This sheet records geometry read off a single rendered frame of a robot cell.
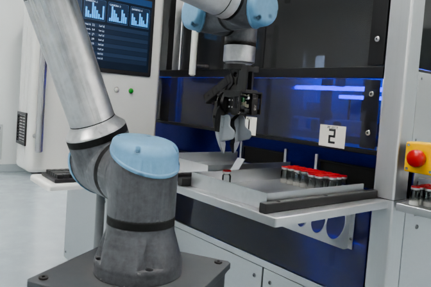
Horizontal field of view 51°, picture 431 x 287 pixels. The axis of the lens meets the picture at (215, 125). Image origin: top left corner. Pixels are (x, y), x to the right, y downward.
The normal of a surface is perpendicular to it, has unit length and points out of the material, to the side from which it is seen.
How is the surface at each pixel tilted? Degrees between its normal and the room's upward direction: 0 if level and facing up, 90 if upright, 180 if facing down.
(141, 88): 90
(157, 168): 87
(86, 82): 93
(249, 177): 90
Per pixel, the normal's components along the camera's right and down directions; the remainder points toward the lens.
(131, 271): 0.06, -0.25
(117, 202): -0.55, 0.00
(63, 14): 0.61, 0.10
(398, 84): -0.77, -0.02
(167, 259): 0.75, -0.22
